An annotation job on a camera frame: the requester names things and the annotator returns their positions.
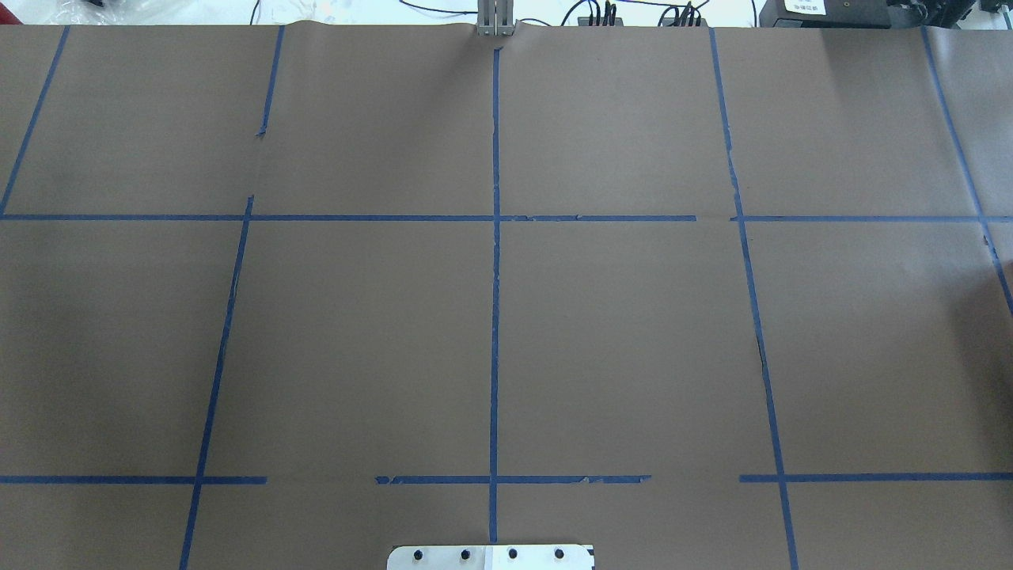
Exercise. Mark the black power box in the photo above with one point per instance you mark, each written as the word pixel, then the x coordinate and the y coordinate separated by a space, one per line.
pixel 825 14

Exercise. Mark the aluminium frame post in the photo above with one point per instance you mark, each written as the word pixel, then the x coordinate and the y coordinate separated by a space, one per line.
pixel 495 18

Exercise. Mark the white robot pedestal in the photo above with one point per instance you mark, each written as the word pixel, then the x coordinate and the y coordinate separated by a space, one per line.
pixel 517 556

